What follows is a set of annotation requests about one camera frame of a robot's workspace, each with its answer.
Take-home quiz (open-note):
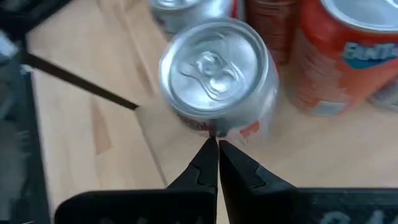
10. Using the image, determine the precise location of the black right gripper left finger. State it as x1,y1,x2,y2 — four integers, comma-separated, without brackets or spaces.
53,137,220,224

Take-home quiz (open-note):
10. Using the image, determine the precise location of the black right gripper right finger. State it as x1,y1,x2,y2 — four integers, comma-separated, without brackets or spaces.
218,139,398,224

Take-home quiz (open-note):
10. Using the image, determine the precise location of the silver Diet Coke can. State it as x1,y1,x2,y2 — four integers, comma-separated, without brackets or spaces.
148,0,236,35
158,17,280,141

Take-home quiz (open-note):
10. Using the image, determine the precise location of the red Coca-Cola can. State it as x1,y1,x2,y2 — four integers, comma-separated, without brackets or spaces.
244,0,301,67
284,0,398,118

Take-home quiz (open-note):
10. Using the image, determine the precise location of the slim silver blue can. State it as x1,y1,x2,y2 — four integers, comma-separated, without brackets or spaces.
368,77,398,113

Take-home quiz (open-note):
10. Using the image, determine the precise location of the wooden shelf with black frame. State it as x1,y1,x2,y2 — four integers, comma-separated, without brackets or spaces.
20,0,398,191

